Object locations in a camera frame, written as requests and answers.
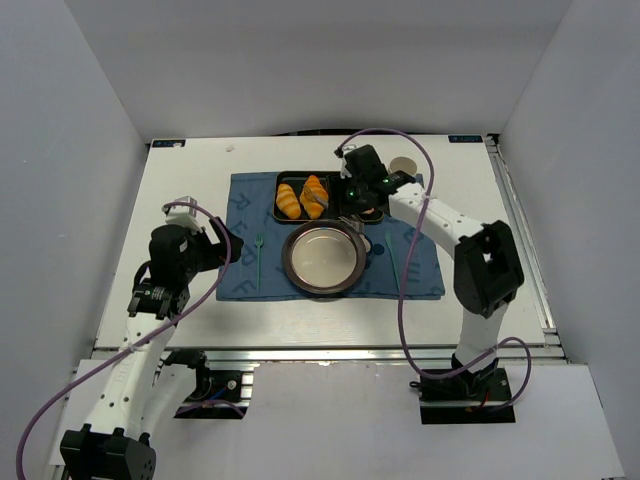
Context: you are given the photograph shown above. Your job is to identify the orange striped croissant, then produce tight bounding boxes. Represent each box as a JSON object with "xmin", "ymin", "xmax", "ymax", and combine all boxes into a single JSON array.
[{"xmin": 299, "ymin": 175, "xmax": 329, "ymax": 220}]

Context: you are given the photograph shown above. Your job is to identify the metal tongs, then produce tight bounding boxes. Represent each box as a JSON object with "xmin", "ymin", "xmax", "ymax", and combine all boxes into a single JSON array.
[{"xmin": 304, "ymin": 187, "xmax": 365, "ymax": 236}]

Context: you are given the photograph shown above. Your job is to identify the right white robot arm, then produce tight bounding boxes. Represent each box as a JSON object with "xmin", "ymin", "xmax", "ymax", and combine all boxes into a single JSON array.
[{"xmin": 335, "ymin": 145, "xmax": 524, "ymax": 373}]

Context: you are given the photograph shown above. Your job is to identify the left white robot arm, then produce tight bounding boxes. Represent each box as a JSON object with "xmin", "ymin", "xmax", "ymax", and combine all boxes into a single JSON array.
[{"xmin": 60, "ymin": 209, "xmax": 243, "ymax": 479}]

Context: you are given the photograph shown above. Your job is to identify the teal plastic fork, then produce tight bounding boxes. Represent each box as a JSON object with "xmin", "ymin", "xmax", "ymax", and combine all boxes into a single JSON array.
[{"xmin": 254, "ymin": 233, "xmax": 264, "ymax": 290}]

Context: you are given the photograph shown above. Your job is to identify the black rectangular tray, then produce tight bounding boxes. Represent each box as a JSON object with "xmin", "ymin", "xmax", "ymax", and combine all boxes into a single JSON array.
[{"xmin": 273, "ymin": 170, "xmax": 385, "ymax": 227}]

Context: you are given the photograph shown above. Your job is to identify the light green mug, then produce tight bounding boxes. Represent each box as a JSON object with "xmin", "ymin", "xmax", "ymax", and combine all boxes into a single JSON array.
[{"xmin": 389, "ymin": 156, "xmax": 418, "ymax": 176}]

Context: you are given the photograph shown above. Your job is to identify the pale striped croissant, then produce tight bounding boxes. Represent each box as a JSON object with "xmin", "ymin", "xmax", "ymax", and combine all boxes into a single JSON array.
[{"xmin": 276, "ymin": 183, "xmax": 301, "ymax": 220}]

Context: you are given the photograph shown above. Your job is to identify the teal plastic knife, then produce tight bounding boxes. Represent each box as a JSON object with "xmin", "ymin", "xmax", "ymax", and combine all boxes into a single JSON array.
[{"xmin": 384, "ymin": 229, "xmax": 400, "ymax": 292}]

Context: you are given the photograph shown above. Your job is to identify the dark rimmed white plate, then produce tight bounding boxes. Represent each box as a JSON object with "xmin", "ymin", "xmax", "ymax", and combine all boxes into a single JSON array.
[{"xmin": 281, "ymin": 220, "xmax": 367, "ymax": 296}]

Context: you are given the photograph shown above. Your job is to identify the left blue table label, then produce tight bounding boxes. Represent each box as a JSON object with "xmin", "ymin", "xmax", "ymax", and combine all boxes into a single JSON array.
[{"xmin": 151, "ymin": 139, "xmax": 186, "ymax": 149}]

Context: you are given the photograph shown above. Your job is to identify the blue table label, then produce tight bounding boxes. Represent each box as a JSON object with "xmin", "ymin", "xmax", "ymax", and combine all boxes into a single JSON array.
[
  {"xmin": 448, "ymin": 135, "xmax": 484, "ymax": 144},
  {"xmin": 151, "ymin": 139, "xmax": 186, "ymax": 149}
]

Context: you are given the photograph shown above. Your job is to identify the right blue table label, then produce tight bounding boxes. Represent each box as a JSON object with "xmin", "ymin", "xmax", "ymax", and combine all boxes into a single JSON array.
[{"xmin": 448, "ymin": 135, "xmax": 484, "ymax": 144}]

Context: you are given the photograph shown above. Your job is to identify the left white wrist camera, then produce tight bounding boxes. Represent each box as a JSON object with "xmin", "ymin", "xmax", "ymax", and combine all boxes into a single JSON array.
[{"xmin": 162, "ymin": 196, "xmax": 203, "ymax": 232}]

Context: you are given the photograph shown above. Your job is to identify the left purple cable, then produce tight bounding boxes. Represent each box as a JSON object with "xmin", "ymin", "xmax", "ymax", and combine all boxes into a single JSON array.
[{"xmin": 14, "ymin": 200, "xmax": 232, "ymax": 480}]

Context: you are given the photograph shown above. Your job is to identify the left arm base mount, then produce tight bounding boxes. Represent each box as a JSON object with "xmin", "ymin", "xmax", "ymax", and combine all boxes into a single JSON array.
[{"xmin": 157, "ymin": 350, "xmax": 248, "ymax": 420}]

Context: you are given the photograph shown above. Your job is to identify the aluminium table side rail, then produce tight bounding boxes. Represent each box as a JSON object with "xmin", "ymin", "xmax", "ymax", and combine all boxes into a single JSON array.
[{"xmin": 485, "ymin": 133, "xmax": 566, "ymax": 359}]

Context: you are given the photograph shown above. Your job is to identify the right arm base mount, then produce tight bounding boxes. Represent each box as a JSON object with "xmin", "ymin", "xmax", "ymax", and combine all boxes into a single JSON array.
[{"xmin": 409, "ymin": 362, "xmax": 516, "ymax": 425}]

